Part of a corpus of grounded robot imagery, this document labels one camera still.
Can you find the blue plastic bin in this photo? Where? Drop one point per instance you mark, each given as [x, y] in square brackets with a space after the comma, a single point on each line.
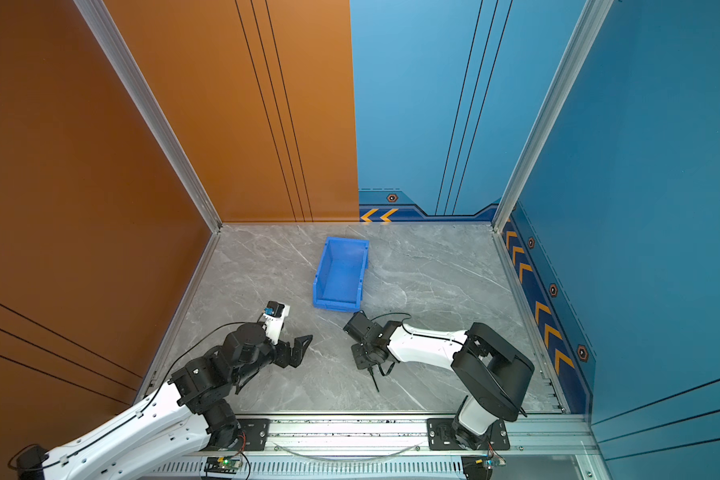
[339, 280]

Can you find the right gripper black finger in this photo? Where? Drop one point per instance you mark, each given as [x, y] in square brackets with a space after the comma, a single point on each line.
[386, 369]
[361, 358]

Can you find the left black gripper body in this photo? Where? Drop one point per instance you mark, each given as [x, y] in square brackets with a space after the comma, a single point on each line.
[282, 355]

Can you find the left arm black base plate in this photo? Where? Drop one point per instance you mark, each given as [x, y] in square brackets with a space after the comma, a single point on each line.
[247, 434]

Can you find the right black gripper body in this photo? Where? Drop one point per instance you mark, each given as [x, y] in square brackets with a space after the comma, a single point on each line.
[369, 351]

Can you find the right aluminium corner post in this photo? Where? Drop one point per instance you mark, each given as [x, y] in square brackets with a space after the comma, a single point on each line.
[586, 30]

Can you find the left aluminium corner post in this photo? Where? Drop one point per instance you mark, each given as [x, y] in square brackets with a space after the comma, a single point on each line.
[102, 25]

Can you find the red black screwdriver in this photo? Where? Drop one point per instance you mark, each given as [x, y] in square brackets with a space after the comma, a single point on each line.
[372, 375]

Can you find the right green circuit board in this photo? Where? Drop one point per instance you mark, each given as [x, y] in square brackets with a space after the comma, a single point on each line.
[481, 467]

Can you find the aluminium front rail frame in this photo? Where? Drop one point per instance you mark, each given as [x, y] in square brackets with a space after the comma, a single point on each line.
[395, 446]

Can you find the aluminium corner post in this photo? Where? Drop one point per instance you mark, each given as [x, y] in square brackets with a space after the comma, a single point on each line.
[102, 25]
[586, 30]

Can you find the left green circuit board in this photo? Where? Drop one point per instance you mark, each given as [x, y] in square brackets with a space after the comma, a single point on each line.
[226, 465]

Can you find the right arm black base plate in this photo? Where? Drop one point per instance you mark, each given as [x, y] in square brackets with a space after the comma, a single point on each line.
[446, 434]

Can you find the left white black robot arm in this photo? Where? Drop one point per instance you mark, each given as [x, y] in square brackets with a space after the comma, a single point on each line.
[188, 413]

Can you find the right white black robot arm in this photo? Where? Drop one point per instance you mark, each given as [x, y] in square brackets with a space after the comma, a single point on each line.
[495, 374]

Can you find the green circuit board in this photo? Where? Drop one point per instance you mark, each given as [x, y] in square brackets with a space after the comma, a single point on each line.
[481, 467]
[226, 465]

